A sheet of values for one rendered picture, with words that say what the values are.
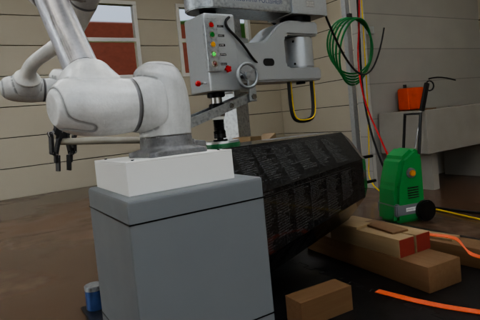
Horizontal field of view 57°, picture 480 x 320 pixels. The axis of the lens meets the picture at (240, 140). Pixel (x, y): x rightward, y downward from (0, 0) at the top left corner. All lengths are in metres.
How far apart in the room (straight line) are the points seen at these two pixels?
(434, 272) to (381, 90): 3.25
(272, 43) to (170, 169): 1.62
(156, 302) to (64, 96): 0.56
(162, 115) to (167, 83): 0.09
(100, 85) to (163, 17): 7.95
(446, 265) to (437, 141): 2.69
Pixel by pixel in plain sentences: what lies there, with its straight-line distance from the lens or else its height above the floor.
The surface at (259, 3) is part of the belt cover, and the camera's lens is 2.69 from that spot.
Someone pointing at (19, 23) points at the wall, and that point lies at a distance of 8.43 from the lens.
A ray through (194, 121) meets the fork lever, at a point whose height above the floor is 0.97.
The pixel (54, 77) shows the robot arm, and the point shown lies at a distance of 2.09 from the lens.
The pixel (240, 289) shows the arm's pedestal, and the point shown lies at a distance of 1.31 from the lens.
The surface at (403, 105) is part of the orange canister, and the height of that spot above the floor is 0.92.
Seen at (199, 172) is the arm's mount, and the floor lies 0.83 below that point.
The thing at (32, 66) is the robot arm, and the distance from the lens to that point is 1.98.
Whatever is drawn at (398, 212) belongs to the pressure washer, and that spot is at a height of 0.10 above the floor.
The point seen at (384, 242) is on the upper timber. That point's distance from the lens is 2.63.
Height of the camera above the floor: 0.98
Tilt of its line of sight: 3 degrees down
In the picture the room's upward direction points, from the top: 6 degrees counter-clockwise
